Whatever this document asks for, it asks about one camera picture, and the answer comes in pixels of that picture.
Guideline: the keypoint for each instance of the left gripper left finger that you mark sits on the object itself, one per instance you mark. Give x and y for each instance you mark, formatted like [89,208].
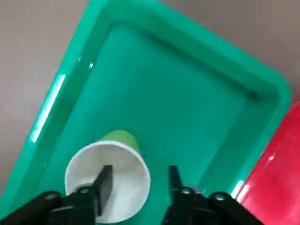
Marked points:
[77,206]

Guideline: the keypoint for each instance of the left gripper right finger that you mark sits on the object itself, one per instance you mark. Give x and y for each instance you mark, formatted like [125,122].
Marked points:
[187,208]

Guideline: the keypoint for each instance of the green paper cup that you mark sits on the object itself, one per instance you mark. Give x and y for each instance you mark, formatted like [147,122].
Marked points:
[126,159]

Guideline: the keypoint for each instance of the red plastic tray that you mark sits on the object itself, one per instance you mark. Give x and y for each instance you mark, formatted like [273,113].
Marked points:
[276,175]

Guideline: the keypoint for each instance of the green plastic tray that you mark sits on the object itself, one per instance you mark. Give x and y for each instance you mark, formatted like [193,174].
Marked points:
[175,105]

